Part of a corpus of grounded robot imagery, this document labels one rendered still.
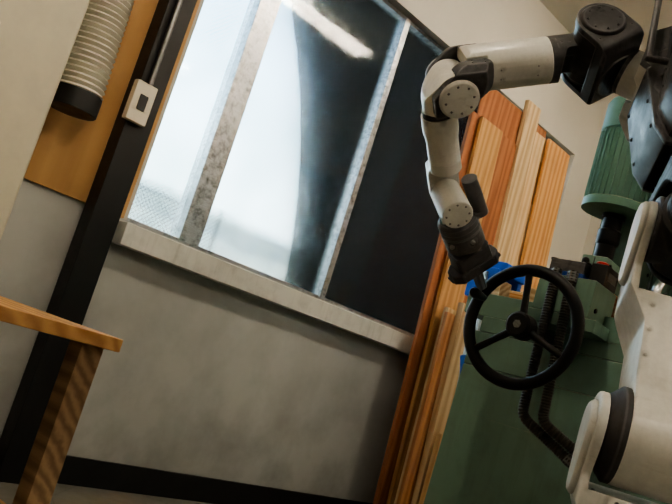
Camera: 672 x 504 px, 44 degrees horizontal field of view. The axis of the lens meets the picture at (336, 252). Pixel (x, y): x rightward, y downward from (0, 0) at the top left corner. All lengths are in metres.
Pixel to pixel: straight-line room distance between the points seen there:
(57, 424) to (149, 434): 1.45
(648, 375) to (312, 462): 2.38
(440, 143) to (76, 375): 0.81
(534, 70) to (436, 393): 2.17
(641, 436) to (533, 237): 3.08
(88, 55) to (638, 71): 1.53
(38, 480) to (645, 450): 0.99
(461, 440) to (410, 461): 1.41
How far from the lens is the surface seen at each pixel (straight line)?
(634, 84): 1.64
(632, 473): 1.25
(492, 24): 4.16
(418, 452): 3.55
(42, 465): 1.55
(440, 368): 3.56
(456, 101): 1.57
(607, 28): 1.62
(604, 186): 2.23
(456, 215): 1.70
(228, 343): 3.08
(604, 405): 1.26
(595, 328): 1.94
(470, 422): 2.12
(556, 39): 1.65
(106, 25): 2.54
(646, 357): 1.31
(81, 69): 2.49
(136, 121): 2.65
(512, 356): 2.10
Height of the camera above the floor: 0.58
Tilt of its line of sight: 8 degrees up
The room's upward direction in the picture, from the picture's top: 17 degrees clockwise
